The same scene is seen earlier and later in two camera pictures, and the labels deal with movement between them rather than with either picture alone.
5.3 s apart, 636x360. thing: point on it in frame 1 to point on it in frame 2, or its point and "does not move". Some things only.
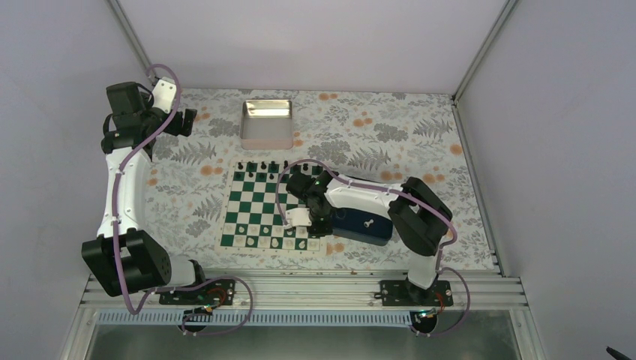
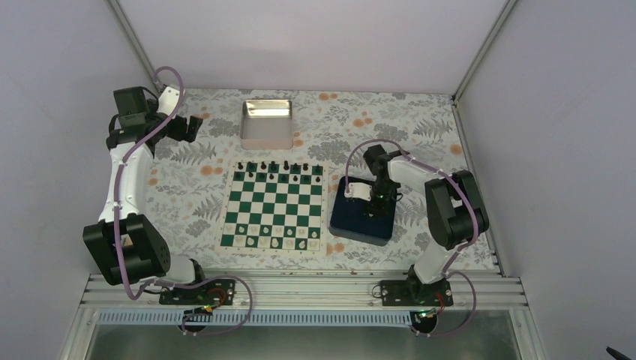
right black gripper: x=326 y=229 to x=380 y=210
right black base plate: x=402 y=293 does not move
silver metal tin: x=266 y=124 does not move
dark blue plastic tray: x=361 y=226 does not move
